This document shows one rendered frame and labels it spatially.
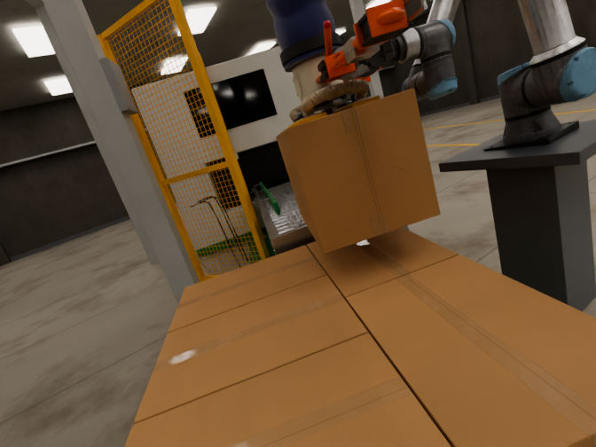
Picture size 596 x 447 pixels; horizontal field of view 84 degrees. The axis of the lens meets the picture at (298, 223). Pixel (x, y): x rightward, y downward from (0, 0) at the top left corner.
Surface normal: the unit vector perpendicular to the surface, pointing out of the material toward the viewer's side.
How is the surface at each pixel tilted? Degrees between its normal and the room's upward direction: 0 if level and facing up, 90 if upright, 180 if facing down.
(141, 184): 90
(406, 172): 89
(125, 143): 90
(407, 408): 0
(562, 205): 90
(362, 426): 0
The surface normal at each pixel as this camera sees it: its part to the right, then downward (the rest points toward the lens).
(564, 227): 0.49, 0.09
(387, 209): 0.11, 0.22
